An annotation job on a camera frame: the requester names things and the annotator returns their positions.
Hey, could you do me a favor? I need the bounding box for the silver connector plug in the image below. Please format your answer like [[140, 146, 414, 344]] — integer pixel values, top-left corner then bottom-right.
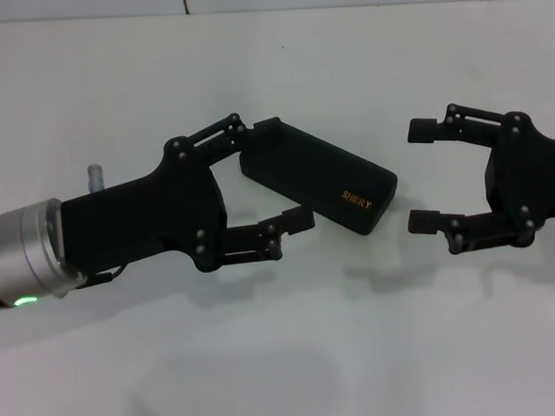
[[85, 164, 108, 193]]

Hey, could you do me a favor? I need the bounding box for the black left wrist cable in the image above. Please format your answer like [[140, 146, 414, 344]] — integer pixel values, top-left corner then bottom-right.
[[73, 268, 124, 291]]

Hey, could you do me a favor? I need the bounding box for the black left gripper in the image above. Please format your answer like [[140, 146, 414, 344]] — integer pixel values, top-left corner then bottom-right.
[[55, 107, 320, 282]]

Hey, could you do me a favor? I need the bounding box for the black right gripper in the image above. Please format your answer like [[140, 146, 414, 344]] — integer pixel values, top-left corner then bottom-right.
[[401, 97, 555, 258]]

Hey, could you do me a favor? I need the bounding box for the black glasses case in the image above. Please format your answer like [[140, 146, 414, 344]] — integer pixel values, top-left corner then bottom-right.
[[236, 109, 402, 243]]

